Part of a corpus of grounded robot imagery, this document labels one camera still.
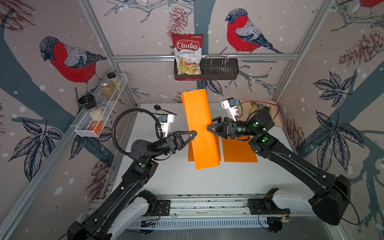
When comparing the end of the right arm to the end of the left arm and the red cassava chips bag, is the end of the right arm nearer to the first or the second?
the end of the left arm

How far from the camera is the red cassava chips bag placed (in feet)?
2.73

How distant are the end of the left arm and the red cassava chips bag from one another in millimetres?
455

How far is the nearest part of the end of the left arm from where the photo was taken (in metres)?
0.51
